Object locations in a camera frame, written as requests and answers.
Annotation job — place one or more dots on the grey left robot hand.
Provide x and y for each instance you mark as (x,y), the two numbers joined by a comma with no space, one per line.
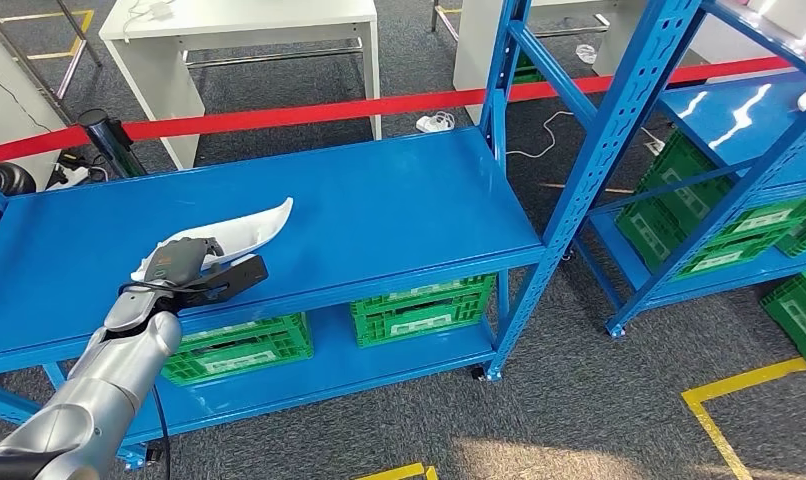
(178,262)

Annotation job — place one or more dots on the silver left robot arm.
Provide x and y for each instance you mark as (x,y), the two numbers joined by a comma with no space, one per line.
(111,384)

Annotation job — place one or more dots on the blue metal shelf rack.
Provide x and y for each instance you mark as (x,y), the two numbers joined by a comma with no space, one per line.
(376,199)
(721,112)

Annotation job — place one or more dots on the white power strip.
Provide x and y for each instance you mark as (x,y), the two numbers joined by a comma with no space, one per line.
(72,175)

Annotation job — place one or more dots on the red barrier belt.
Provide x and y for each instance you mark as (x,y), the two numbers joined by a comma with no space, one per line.
(277,116)

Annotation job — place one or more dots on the white cabinet panel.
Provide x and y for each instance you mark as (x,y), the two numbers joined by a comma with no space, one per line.
(12,99)

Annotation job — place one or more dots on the white table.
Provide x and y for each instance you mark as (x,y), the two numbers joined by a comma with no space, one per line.
(244,13)

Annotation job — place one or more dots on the white power adapter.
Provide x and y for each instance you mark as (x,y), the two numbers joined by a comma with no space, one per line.
(429,124)

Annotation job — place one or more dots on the yellow floor tape square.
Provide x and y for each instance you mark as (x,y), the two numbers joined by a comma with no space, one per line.
(393,472)
(741,381)

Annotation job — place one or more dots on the thin wooden stick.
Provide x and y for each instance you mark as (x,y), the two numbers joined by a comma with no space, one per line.
(585,188)

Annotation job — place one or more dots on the clear plastic bag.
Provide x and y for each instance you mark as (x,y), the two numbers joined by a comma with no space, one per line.
(586,53)

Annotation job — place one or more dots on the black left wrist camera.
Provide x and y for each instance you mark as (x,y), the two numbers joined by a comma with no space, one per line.
(234,281)

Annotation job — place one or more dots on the black stanchion post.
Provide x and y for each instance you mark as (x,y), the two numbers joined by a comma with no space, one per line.
(108,142)

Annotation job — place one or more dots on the chrome tube frame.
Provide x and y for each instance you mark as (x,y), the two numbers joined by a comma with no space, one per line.
(72,63)

